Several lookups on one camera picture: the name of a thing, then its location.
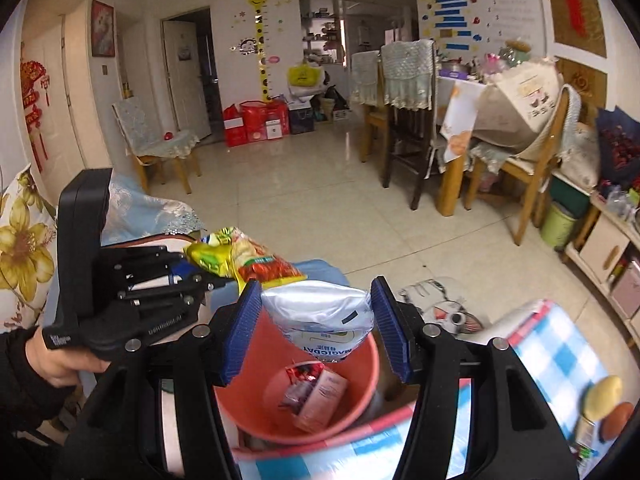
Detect red gift boxes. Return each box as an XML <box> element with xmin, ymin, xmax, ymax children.
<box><xmin>222</xmin><ymin>100</ymin><xmax>290</xmax><ymax>148</ymax></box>

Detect blue white checkered tablecloth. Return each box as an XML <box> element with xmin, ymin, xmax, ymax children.
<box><xmin>232</xmin><ymin>299</ymin><xmax>616</xmax><ymax>480</ymax></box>

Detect large white blue pouch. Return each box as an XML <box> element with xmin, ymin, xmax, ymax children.
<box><xmin>262</xmin><ymin>280</ymin><xmax>374</xmax><ymax>362</ymax></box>

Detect pink plastic trash bin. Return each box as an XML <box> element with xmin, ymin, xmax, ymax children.
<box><xmin>215</xmin><ymin>312</ymin><xmax>380</xmax><ymax>445</ymax></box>

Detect dark blue flower bouquet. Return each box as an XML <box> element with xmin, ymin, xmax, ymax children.
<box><xmin>596</xmin><ymin>106</ymin><xmax>640</xmax><ymax>191</ymax></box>

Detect cat face cushion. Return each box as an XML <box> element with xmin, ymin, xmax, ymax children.
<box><xmin>398</xmin><ymin>276</ymin><xmax>484</xmax><ymax>335</ymax></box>

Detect milk carton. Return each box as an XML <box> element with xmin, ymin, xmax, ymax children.
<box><xmin>293</xmin><ymin>368</ymin><xmax>348</xmax><ymax>434</ymax></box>

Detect green waste bin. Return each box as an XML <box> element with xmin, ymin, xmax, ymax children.
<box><xmin>540</xmin><ymin>202</ymin><xmax>578</xmax><ymax>250</ymax></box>

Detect giraffe height wall sticker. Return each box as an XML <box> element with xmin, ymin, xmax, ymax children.
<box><xmin>247</xmin><ymin>0</ymin><xmax>271</xmax><ymax>103</ymax></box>

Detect red snack bag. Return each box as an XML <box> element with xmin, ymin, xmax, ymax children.
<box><xmin>279</xmin><ymin>361</ymin><xmax>324</xmax><ymax>415</ymax></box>

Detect pink storage box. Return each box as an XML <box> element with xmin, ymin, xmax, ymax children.
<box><xmin>612</xmin><ymin>260</ymin><xmax>640</xmax><ymax>318</ymax></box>

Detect beige canvas tote bag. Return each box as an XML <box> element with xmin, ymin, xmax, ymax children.
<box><xmin>473</xmin><ymin>58</ymin><xmax>562</xmax><ymax>153</ymax></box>

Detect left yellow apple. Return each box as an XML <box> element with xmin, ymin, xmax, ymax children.
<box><xmin>582</xmin><ymin>375</ymin><xmax>623</xmax><ymax>422</ymax></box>

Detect red apple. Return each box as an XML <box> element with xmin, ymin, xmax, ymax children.
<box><xmin>599</xmin><ymin>402</ymin><xmax>634</xmax><ymax>442</ymax></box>

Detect yellow chip bag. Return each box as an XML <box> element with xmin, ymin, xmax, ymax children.
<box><xmin>183</xmin><ymin>226</ymin><xmax>307</xmax><ymax>292</ymax></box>

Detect wooden chair with bag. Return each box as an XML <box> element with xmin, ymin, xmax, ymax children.
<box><xmin>463</xmin><ymin>84</ymin><xmax>582</xmax><ymax>246</ymax></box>

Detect green white snack wrapper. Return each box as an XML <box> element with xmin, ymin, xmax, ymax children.
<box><xmin>572</xmin><ymin>415</ymin><xmax>598</xmax><ymax>467</ymax></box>

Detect cream tv cabinet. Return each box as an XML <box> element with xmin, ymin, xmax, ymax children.
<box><xmin>561</xmin><ymin>192</ymin><xmax>639</xmax><ymax>348</ymax></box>

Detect dark wooden chair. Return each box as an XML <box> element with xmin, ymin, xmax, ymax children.
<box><xmin>381</xmin><ymin>39</ymin><xmax>437</xmax><ymax>210</ymax></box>

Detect person's left hand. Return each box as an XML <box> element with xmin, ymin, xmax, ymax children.
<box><xmin>25</xmin><ymin>327</ymin><xmax>110</xmax><ymax>388</ymax></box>

